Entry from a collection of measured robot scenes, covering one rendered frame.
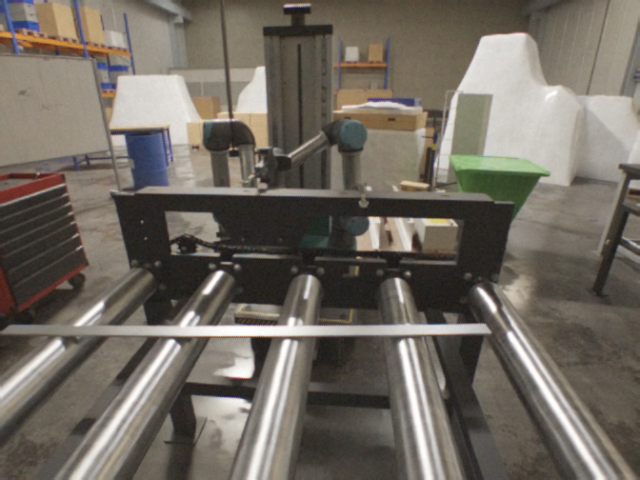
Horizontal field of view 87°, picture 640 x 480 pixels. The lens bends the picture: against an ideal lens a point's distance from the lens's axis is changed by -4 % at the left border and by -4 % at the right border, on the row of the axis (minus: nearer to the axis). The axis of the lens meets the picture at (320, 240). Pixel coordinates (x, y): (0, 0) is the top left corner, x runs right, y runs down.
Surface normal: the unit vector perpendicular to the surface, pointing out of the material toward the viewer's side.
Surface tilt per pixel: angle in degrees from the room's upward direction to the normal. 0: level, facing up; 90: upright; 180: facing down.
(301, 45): 90
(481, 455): 0
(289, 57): 90
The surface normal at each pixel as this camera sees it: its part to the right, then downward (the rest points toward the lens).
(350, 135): 0.35, 0.24
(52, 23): -0.08, 0.39
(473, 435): 0.00, -0.92
